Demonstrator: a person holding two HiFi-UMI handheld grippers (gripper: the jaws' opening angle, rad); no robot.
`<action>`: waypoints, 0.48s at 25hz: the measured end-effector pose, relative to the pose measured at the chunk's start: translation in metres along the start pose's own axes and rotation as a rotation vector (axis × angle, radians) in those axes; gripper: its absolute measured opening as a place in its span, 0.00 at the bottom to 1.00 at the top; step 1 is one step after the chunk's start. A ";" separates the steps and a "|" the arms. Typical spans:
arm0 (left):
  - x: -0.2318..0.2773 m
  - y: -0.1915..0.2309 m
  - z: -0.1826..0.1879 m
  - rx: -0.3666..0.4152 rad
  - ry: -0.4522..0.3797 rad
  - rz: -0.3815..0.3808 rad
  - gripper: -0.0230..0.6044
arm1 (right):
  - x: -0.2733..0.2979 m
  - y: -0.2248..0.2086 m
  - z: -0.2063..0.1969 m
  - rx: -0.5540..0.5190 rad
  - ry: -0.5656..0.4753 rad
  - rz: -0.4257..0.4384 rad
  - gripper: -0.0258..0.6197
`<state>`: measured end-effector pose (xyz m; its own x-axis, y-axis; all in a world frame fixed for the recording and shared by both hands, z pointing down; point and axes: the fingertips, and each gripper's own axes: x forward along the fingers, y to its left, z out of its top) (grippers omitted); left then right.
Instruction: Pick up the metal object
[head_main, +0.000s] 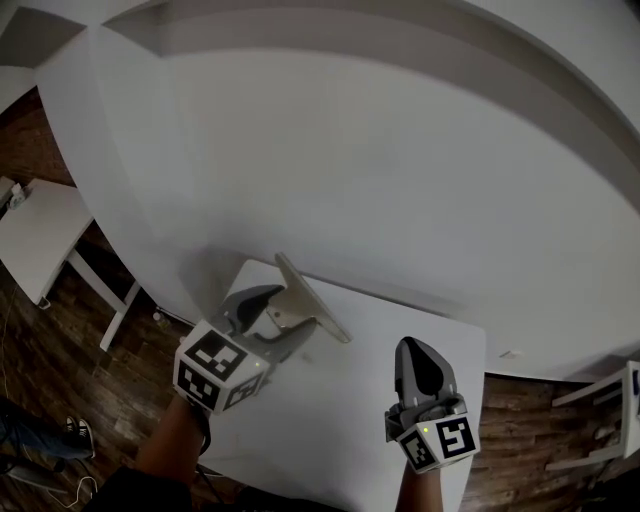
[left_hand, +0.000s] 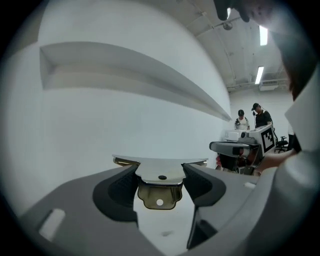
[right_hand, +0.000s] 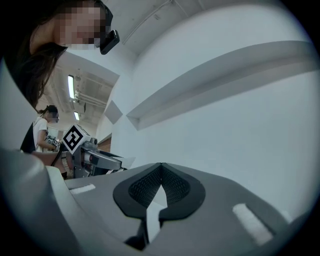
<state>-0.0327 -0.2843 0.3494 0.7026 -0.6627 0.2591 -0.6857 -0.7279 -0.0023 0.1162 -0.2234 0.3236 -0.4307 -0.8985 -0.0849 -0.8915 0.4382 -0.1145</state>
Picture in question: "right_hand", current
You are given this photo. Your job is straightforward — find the white ceiling conduit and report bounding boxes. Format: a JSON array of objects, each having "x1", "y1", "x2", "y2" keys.
[{"x1": 121, "y1": 0, "x2": 176, "y2": 44}]

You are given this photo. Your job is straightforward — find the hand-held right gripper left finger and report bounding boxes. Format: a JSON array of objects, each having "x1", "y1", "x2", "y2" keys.
[{"x1": 64, "y1": 162, "x2": 162, "y2": 256}]

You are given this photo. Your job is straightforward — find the person's face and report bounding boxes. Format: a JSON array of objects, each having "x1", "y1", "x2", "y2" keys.
[{"x1": 29, "y1": 0, "x2": 111, "y2": 51}]

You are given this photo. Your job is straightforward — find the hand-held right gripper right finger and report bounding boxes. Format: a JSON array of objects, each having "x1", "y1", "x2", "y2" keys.
[{"x1": 149, "y1": 162, "x2": 295, "y2": 256}]

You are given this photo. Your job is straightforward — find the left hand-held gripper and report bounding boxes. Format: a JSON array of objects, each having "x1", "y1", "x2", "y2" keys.
[{"x1": 62, "y1": 123, "x2": 136, "y2": 179}]

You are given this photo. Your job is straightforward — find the black head-worn camera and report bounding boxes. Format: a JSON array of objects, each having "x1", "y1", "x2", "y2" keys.
[{"x1": 99, "y1": 1, "x2": 121, "y2": 56}]

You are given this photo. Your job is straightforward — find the grey wall panel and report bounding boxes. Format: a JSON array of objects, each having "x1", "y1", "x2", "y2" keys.
[{"x1": 104, "y1": 99, "x2": 124, "y2": 125}]

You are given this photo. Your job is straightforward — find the long ceiling light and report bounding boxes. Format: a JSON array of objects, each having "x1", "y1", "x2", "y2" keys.
[{"x1": 67, "y1": 74, "x2": 75, "y2": 100}]

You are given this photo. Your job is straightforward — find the person's left hand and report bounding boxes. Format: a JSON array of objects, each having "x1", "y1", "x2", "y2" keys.
[{"x1": 60, "y1": 150, "x2": 76, "y2": 175}]

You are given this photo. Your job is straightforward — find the person's left forearm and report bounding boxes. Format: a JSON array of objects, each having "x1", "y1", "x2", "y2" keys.
[{"x1": 32, "y1": 150, "x2": 63, "y2": 181}]

